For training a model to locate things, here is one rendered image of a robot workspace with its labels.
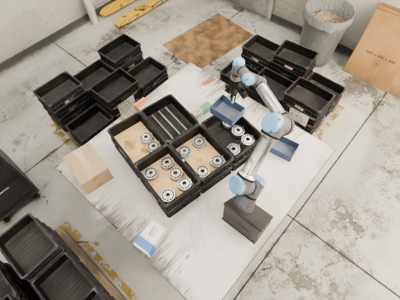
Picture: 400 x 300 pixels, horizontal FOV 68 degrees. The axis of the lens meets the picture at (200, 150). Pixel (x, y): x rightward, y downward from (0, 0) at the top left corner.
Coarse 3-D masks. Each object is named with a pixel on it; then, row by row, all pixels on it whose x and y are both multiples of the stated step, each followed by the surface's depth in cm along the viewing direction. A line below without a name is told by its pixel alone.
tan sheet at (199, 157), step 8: (184, 144) 230; (192, 144) 230; (208, 144) 229; (192, 152) 226; (200, 152) 226; (208, 152) 225; (216, 152) 225; (192, 160) 222; (200, 160) 222; (208, 160) 222; (224, 160) 221
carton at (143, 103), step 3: (141, 99) 263; (144, 99) 263; (138, 102) 261; (141, 102) 261; (144, 102) 261; (147, 102) 261; (150, 102) 261; (135, 105) 259; (138, 105) 259; (141, 105) 259; (144, 105) 259; (147, 105) 259; (135, 108) 263; (138, 108) 258; (141, 108) 257; (138, 111) 263
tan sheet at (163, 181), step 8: (160, 160) 223; (160, 168) 219; (160, 176) 215; (168, 176) 215; (184, 176) 215; (152, 184) 212; (160, 184) 212; (168, 184) 212; (176, 184) 212; (184, 184) 212; (192, 184) 212; (160, 192) 209; (176, 192) 208
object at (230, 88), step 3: (228, 78) 201; (231, 81) 198; (228, 84) 205; (231, 84) 203; (234, 84) 200; (225, 87) 206; (228, 87) 203; (231, 87) 202; (234, 87) 202; (225, 90) 207; (228, 90) 206; (231, 90) 204; (234, 90) 202; (231, 93) 206; (234, 93) 203
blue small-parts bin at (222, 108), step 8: (224, 96) 216; (216, 104) 216; (224, 104) 219; (232, 104) 216; (216, 112) 210; (224, 112) 215; (232, 112) 215; (240, 112) 207; (224, 120) 210; (232, 120) 203
